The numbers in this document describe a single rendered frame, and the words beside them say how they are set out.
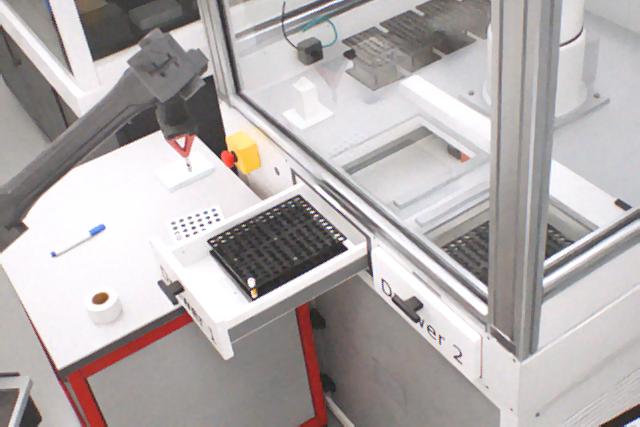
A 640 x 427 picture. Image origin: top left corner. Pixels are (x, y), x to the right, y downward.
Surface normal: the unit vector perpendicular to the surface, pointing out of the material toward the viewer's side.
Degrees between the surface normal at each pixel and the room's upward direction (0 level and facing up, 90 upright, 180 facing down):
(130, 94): 63
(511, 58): 90
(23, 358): 0
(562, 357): 90
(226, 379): 90
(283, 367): 90
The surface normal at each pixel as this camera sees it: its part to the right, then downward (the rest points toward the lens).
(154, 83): -0.01, 0.22
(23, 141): -0.11, -0.77
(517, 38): -0.83, 0.42
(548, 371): 0.54, 0.48
